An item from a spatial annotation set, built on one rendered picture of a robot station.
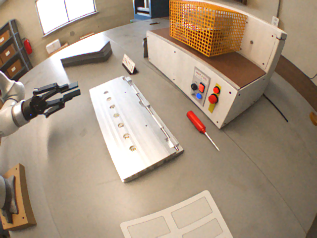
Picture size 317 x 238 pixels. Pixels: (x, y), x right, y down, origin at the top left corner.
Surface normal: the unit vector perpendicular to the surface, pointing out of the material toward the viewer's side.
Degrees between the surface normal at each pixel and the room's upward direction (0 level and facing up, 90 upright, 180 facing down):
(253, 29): 90
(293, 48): 90
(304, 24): 90
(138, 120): 0
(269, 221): 0
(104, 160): 0
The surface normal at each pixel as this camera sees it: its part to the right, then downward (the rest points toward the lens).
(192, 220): -0.04, -0.61
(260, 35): -0.86, 0.42
